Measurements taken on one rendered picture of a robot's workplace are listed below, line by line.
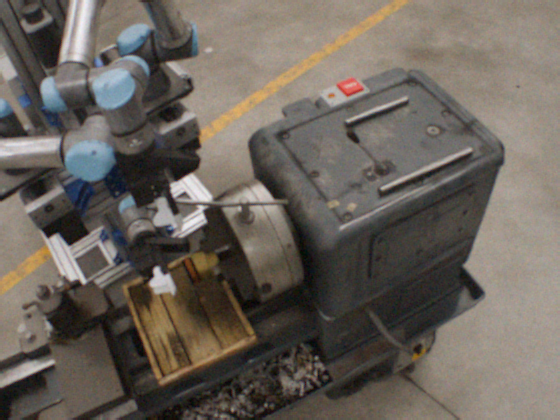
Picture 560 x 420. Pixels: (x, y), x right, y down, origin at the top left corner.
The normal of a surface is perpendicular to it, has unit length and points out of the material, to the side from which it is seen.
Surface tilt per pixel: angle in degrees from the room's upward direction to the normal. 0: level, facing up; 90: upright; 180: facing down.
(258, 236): 32
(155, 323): 0
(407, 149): 0
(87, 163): 90
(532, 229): 0
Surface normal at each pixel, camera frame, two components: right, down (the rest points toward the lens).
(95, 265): -0.11, -0.61
